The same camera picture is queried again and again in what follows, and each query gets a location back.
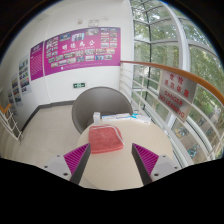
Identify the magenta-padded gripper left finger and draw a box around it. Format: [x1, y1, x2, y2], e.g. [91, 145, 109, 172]
[43, 142, 92, 186]

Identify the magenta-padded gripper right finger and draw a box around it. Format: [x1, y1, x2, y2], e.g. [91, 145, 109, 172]
[131, 143, 182, 187]

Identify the coral pink towel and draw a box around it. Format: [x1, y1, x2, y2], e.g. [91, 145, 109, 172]
[88, 124, 125, 155]

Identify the flat white blue box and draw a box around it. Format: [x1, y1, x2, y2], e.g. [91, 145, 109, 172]
[115, 113, 132, 121]
[131, 113, 152, 125]
[100, 113, 118, 121]

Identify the grey tub chair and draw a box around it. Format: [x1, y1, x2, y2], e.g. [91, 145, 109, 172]
[71, 86, 134, 135]

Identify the grey red-lettered warning sign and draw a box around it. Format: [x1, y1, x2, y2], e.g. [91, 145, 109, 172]
[157, 69, 198, 124]

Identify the short white stair railing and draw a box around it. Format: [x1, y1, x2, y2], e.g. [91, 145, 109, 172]
[0, 103, 24, 144]

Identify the white photo board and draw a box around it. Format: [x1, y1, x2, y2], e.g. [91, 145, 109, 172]
[10, 73, 24, 108]
[18, 54, 32, 95]

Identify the narrow magenta text poster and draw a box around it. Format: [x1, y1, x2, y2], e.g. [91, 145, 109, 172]
[29, 41, 45, 82]

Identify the large magenta photo poster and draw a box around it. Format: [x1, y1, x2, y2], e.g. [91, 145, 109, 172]
[43, 26, 122, 77]

